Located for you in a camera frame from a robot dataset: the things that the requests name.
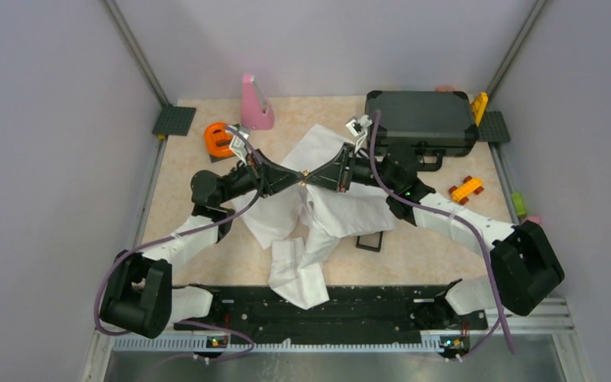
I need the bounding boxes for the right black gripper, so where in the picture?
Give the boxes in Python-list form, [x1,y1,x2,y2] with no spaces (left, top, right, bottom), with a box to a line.
[304,143,398,193]

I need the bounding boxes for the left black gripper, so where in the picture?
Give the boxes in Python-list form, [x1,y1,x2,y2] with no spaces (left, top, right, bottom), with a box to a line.
[218,149,305,205]

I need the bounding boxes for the white garment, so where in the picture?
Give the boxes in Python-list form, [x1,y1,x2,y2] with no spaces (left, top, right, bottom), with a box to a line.
[232,123,399,310]

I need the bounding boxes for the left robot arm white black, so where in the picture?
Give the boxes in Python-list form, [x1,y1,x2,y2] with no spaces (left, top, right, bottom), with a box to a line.
[93,157,305,338]

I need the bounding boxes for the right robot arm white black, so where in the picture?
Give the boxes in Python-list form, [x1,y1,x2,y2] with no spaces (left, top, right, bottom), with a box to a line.
[304,143,565,328]

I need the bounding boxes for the pink wedge stand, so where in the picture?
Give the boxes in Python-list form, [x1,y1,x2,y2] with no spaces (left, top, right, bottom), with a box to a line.
[240,73,275,131]

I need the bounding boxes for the orange tape dispenser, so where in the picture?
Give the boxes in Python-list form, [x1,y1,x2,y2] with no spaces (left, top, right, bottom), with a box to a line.
[204,122,232,152]

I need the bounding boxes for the black hard case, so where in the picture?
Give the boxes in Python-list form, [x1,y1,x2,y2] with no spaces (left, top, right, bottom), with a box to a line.
[364,90,480,172]

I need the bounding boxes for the left grey baseplate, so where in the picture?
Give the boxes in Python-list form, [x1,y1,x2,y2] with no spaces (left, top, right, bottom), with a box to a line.
[152,104,197,137]

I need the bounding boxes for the grey baseplate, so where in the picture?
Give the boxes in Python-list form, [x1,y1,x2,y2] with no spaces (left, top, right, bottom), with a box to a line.
[152,104,197,137]
[478,111,511,143]

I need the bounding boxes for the yellow toy car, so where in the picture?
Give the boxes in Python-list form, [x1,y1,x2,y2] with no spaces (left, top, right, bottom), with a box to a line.
[448,176,484,205]

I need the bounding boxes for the right grey baseplate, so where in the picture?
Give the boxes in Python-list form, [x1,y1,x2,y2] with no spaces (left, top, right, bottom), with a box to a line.
[478,111,511,143]

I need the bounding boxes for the green pink toy blocks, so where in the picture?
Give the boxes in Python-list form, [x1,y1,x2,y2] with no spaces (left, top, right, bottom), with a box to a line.
[511,192,542,224]

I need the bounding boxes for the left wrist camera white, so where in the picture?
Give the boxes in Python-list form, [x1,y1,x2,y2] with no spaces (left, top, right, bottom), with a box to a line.
[225,125,252,165]

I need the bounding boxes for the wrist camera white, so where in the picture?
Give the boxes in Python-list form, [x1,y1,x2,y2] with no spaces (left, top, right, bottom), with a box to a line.
[225,125,252,165]
[345,115,373,152]

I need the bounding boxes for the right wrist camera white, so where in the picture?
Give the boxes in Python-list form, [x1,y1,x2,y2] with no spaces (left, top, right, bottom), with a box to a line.
[345,115,373,152]

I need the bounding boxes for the grey square base plate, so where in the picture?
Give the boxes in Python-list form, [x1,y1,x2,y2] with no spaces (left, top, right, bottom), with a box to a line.
[208,147,237,163]

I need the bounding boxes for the black square frame near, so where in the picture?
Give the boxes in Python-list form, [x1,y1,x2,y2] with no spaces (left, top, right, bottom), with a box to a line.
[355,232,383,253]

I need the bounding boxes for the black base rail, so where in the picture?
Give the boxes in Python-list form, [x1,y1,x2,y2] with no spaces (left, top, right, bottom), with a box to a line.
[200,285,488,345]

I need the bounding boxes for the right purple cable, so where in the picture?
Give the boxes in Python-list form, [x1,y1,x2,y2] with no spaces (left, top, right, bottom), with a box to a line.
[368,109,517,355]

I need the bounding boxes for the yellow toy bracket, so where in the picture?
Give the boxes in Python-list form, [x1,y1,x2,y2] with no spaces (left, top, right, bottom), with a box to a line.
[470,92,489,126]

